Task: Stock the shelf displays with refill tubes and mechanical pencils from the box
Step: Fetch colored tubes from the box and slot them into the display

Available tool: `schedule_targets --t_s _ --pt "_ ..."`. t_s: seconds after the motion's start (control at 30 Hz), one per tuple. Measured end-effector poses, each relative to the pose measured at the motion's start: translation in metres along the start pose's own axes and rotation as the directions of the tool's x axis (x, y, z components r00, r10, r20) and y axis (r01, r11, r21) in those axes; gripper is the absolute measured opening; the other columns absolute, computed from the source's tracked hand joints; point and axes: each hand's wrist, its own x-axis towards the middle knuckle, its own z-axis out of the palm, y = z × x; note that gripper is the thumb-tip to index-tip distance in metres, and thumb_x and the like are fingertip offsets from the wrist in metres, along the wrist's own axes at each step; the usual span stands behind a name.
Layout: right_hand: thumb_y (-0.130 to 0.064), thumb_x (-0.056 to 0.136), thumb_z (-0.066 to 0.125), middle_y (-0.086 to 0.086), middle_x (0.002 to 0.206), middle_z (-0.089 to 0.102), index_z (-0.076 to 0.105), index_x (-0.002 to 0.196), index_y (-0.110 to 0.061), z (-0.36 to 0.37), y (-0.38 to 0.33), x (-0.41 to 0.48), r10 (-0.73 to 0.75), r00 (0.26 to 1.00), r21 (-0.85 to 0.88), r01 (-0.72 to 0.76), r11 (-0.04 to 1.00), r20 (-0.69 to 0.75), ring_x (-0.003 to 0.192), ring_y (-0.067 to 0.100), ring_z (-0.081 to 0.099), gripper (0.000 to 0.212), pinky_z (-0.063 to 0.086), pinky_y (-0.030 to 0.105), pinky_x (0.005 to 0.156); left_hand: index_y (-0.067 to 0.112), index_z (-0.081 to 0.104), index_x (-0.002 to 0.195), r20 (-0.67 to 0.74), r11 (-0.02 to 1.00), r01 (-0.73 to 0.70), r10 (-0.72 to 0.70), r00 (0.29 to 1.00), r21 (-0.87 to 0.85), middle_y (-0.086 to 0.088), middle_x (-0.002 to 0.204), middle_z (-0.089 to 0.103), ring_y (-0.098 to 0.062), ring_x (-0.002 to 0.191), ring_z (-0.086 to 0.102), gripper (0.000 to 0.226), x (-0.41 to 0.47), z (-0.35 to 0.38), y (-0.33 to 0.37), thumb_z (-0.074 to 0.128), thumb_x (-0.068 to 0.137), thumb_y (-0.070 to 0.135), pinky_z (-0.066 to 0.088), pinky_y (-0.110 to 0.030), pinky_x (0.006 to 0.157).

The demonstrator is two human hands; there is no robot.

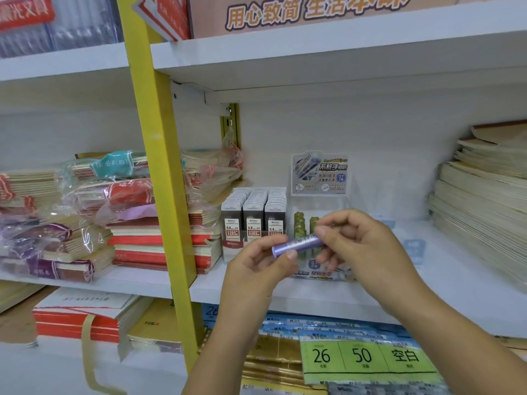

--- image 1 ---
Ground person's left hand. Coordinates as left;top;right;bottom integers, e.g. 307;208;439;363
220;234;299;340

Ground person's right hand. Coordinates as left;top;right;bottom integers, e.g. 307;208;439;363
313;208;429;319

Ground purple tube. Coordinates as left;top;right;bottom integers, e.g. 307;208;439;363
271;233;324;258

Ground rows of lead tubes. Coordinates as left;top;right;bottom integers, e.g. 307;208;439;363
293;211;322;259

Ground rows of lead cases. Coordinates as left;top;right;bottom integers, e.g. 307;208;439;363
220;187;288;240

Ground person's right forearm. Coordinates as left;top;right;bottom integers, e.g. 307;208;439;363
391;291;527;395

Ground clear box with blue label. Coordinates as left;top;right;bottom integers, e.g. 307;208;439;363
383;219;427;266

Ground clear display of green purple tubes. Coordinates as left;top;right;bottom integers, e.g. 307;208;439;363
288;151;359;283

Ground stack of gold paper packs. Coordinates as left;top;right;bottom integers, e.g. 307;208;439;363
240;332;330;395

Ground stack of blue paper packs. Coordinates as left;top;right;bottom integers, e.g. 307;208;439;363
201;304;412;340

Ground yellow notebook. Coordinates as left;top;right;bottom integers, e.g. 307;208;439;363
127;298;184;354

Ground beige notebook stack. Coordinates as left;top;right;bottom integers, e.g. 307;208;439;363
428;121;527;292
494;335;527;363

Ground red-spine notebook stack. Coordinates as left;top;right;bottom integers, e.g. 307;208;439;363
106;207;223;275

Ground crumpled plastic-wrapped notebook pack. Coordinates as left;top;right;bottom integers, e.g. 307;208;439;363
181;129;244;202

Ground pink paper sheet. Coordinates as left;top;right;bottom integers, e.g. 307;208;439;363
119;203;159;223

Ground wrapped red-band notebook pack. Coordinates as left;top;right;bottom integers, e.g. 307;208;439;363
68;178;155;215

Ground red white receipt book bundle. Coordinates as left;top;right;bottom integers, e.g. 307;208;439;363
32;287;153;344

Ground wrapped teal-band notebook pack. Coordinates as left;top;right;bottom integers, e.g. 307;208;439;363
68;151;149;182

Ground tan notebooks with black spine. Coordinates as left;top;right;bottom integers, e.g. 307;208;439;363
0;281;46;313

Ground brown kraft folder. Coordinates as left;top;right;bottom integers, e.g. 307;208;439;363
0;285;58;346

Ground wrapped red-band notebook stack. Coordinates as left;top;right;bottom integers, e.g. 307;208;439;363
0;170;63;217

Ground orange pink sign board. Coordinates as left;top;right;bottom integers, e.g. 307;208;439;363
189;0;460;40

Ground red white striped pack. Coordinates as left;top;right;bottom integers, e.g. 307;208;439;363
131;0;192;42

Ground clear pen packs red label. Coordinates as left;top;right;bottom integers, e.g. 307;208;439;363
0;0;124;58

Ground yellow slotted bracket rail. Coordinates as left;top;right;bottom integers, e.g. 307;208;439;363
219;103;242;149

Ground beige paper strap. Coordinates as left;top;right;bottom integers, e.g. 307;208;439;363
81;314;116;395

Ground yellow shelf post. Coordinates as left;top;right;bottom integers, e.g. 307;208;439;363
115;0;205;373

